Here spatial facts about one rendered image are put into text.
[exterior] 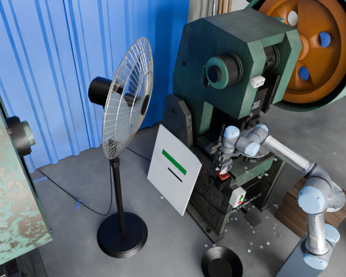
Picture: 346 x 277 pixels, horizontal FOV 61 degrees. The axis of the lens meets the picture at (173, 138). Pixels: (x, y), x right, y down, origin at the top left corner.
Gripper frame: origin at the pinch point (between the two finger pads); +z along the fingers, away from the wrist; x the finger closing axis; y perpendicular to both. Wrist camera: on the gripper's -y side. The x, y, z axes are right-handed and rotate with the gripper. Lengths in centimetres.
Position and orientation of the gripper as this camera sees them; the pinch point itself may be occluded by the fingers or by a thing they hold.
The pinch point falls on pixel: (223, 171)
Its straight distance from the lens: 182.3
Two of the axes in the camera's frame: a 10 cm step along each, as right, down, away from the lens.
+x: 5.7, 5.9, -5.8
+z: -0.6, 7.3, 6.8
